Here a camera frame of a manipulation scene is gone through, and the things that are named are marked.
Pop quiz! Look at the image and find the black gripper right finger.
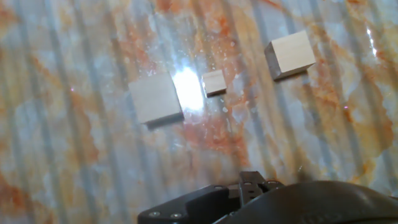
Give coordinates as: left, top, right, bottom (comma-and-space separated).
266, 179, 284, 192

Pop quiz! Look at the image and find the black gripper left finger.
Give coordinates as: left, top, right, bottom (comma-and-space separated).
138, 170, 267, 224

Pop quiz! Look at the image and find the small wooden cube block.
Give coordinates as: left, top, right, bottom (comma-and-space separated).
201, 69, 228, 98

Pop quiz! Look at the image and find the marble pattern vinyl mat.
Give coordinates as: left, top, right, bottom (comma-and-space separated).
0, 0, 398, 224

